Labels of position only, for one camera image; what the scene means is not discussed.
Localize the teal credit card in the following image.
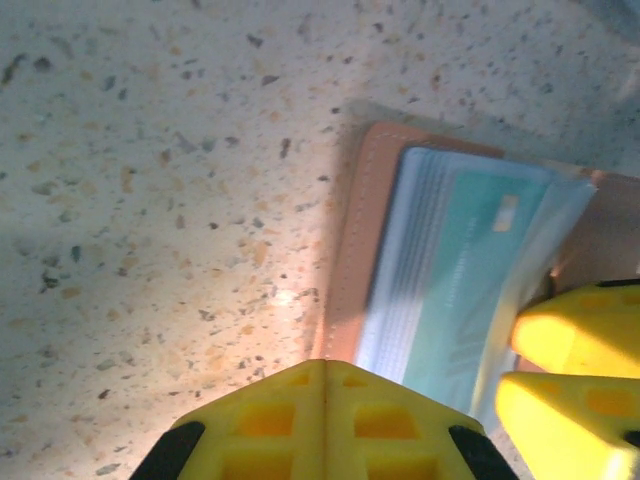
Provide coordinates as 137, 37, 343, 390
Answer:
399, 164, 554, 401

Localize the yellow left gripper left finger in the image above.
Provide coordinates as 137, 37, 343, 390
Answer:
130, 360, 327, 480

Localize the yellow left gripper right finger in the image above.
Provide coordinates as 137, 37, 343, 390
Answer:
324, 360, 524, 480

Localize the tan leather card holder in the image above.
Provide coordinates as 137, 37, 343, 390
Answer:
314, 121, 640, 441

